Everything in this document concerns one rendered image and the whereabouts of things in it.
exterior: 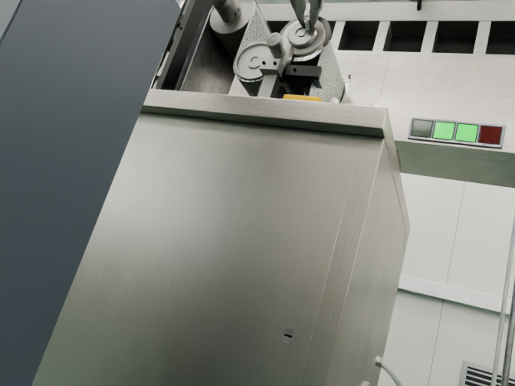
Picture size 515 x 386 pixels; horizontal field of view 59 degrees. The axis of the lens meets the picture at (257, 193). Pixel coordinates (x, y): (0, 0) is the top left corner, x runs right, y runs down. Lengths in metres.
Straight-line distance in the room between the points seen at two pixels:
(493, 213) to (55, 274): 3.49
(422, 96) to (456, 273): 2.34
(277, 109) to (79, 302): 0.50
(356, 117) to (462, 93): 0.77
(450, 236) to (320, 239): 3.05
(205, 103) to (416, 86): 0.81
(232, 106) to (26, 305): 0.49
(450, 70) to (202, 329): 1.10
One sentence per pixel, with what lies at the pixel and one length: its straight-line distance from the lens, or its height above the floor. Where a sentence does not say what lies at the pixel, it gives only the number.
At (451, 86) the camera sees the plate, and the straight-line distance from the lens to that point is 1.51.
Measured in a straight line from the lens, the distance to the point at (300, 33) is 1.26.
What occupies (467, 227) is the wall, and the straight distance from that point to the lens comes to 3.77.
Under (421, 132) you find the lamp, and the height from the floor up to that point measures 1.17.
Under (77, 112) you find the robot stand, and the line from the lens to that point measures 0.55.
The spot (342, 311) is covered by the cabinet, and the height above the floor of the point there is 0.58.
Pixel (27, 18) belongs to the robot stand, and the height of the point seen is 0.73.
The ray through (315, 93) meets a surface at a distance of 1.21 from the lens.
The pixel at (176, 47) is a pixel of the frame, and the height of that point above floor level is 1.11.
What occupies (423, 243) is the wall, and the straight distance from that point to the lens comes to 3.73.
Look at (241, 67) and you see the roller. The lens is 1.29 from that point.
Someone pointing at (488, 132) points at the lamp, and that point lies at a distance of 1.43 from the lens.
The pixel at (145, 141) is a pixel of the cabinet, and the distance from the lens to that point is 0.95.
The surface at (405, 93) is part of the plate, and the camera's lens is 1.51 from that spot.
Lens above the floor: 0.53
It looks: 15 degrees up
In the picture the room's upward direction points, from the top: 17 degrees clockwise
